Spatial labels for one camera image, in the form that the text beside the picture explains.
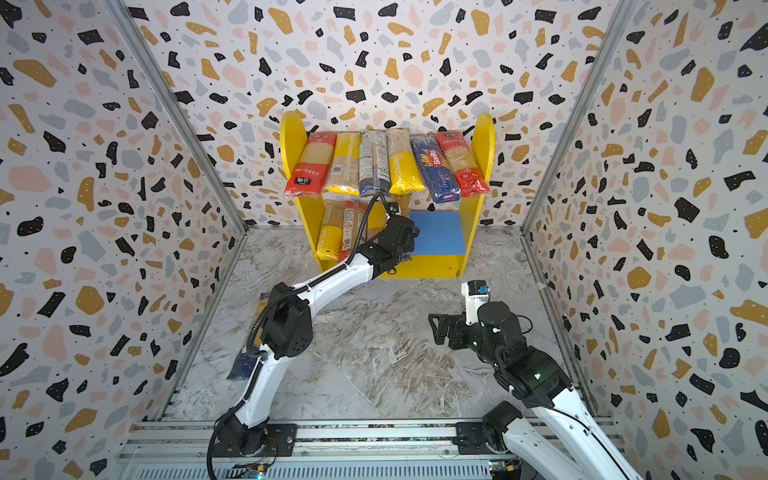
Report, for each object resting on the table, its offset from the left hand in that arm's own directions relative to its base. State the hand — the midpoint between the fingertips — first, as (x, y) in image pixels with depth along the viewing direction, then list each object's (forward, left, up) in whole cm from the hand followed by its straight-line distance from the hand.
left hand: (406, 224), depth 92 cm
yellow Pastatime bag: (+3, +24, -6) cm, 25 cm away
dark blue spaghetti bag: (-34, +45, -19) cm, 60 cm away
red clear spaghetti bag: (+11, +17, -6) cm, 22 cm away
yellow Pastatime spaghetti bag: (+10, +9, -7) cm, 16 cm away
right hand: (-32, -7, +3) cm, 33 cm away
